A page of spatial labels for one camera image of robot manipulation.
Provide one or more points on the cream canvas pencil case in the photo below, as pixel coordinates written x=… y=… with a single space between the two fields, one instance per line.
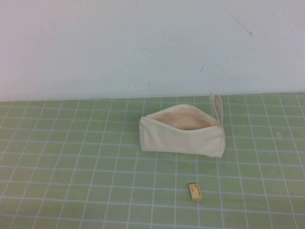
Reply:
x=181 y=143

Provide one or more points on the green white-checked table mat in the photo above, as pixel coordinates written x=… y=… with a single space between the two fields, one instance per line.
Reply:
x=71 y=167

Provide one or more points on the tan rectangular eraser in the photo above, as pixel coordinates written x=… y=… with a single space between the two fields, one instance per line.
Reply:
x=196 y=191

